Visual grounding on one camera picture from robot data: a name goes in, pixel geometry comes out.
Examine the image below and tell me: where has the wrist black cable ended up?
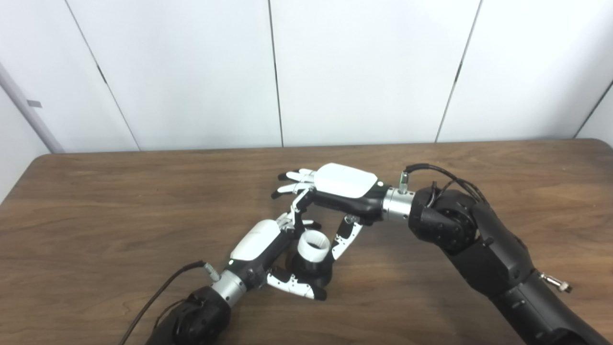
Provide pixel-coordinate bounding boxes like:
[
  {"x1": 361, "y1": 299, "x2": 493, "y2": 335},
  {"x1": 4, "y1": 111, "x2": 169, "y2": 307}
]
[
  {"x1": 117, "y1": 260, "x2": 221, "y2": 345},
  {"x1": 398, "y1": 163, "x2": 573, "y2": 293}
]

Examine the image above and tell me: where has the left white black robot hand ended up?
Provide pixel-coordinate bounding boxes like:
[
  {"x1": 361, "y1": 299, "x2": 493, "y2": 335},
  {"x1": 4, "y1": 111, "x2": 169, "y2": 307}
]
[{"x1": 224, "y1": 213, "x2": 328, "y2": 301}]

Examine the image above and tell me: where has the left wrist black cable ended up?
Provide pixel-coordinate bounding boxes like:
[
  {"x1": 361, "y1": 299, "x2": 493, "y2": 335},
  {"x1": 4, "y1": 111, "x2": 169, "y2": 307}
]
[{"x1": 117, "y1": 260, "x2": 221, "y2": 345}]

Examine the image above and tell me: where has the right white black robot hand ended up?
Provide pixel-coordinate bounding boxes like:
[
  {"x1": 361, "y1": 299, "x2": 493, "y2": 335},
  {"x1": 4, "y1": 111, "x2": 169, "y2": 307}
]
[{"x1": 271, "y1": 163, "x2": 391, "y2": 262}]

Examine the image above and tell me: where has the round black part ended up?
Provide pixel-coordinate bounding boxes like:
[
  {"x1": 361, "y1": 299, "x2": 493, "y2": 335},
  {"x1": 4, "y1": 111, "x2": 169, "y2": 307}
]
[{"x1": 286, "y1": 247, "x2": 334, "y2": 288}]

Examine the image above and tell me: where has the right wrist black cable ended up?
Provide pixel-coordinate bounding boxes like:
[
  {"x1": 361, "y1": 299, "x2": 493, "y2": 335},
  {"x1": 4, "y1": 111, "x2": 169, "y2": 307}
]
[{"x1": 398, "y1": 163, "x2": 573, "y2": 293}]

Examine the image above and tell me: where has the grey wall post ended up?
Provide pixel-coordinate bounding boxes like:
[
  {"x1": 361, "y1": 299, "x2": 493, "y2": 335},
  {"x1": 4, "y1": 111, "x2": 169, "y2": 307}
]
[{"x1": 0, "y1": 62, "x2": 66, "y2": 154}]

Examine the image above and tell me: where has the white ring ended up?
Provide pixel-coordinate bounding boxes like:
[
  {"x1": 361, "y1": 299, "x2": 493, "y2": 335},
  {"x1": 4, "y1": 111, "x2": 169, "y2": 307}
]
[{"x1": 297, "y1": 230, "x2": 331, "y2": 262}]

